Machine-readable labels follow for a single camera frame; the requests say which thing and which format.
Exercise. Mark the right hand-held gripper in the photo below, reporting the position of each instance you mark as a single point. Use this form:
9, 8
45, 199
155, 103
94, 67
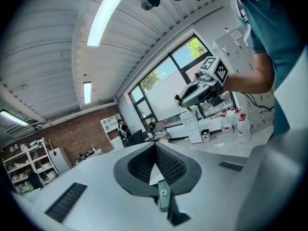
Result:
216, 68

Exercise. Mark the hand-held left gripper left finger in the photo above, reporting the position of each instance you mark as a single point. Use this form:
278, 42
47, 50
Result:
96, 189

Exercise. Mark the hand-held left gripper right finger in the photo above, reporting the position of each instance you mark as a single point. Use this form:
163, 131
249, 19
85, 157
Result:
211, 189

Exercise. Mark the yellow black pen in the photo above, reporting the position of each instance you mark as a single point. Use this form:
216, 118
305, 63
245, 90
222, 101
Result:
178, 98

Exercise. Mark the person's right forearm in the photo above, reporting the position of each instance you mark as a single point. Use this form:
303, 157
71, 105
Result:
247, 80

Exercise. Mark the white desk with drawers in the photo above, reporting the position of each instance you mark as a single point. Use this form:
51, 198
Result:
89, 155

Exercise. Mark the white boxy appliance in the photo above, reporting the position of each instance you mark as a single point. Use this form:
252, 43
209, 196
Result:
192, 129

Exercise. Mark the black framed window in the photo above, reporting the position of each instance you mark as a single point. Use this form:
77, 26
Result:
166, 68

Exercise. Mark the small white bin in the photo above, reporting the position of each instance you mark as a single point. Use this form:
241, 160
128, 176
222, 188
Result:
206, 136

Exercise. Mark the grey refrigerator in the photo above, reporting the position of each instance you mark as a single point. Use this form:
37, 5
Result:
59, 161

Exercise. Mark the clear spray bottle red trigger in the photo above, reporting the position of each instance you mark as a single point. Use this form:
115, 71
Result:
244, 131
227, 126

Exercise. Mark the black chair grey seat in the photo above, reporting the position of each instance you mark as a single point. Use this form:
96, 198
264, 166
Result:
158, 130

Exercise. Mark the grey metal locker cabinet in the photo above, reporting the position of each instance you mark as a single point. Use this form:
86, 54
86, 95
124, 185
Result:
231, 49

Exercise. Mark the white hutch cabinet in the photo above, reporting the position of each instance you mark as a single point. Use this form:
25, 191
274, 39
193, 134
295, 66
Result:
111, 131

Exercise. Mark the black office chair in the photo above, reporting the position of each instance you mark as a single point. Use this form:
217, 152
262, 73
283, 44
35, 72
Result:
138, 137

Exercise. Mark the white shelving unit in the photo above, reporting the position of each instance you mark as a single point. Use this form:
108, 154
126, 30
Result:
29, 167

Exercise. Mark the long ceiling light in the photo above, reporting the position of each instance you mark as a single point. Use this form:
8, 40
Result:
13, 118
106, 13
87, 93

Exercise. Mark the person's torso teal shirt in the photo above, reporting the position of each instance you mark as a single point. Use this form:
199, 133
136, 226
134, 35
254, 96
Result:
276, 20

